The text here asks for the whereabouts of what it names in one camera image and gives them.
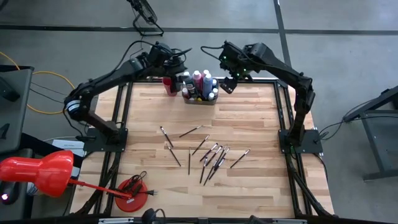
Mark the white flat box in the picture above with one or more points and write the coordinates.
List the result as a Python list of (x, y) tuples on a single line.
[(66, 144)]

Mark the grey translucent plastic bin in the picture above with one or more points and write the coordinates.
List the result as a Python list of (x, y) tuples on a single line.
[(205, 103)]

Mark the black device on side table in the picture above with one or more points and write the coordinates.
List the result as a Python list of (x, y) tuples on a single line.
[(7, 91)]

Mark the small red paint bottle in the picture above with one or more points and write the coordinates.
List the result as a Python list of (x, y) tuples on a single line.
[(185, 93)]

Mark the small pink paint bottle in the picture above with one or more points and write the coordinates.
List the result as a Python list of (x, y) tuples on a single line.
[(215, 91)]

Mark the black metal desk frame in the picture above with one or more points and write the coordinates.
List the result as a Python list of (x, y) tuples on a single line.
[(373, 149)]

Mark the large periwinkle paint bottle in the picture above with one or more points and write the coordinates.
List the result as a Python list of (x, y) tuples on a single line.
[(207, 87)]

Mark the red plastic cup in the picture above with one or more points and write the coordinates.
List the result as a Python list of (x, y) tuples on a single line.
[(167, 87)]

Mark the black metal table frame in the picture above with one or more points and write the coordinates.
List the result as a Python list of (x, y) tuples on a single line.
[(264, 81)]

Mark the small green paint bottle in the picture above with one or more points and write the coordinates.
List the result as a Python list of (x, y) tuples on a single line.
[(211, 96)]

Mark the small dark blue paint bottle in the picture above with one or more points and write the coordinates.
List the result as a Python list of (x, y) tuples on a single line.
[(214, 82)]

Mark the black floor fan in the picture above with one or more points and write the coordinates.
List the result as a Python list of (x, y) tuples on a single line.
[(144, 12)]

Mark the grey side table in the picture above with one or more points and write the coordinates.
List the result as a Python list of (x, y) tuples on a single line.
[(15, 124)]

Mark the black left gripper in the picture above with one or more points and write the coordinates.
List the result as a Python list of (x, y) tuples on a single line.
[(169, 60)]

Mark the large coral paint bottle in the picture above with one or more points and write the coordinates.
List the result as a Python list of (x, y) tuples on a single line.
[(205, 71)]

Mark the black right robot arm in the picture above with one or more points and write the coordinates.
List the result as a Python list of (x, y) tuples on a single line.
[(286, 71)]

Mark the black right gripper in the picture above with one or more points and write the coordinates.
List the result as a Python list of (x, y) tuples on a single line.
[(234, 60)]

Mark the large pink paint bottle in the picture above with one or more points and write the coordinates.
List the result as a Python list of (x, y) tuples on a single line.
[(197, 81)]

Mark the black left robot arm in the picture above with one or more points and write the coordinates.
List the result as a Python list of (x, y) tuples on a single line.
[(105, 81)]

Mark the silver metal bracket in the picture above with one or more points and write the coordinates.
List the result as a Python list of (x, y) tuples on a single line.
[(289, 221), (115, 220)]

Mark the large teal paint bottle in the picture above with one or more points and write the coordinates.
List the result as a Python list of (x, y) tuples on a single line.
[(187, 81)]

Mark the black computer mouse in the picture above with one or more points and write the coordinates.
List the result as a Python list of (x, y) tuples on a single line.
[(9, 191)]

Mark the red desk lamp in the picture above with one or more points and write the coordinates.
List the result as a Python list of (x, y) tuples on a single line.
[(37, 172)]

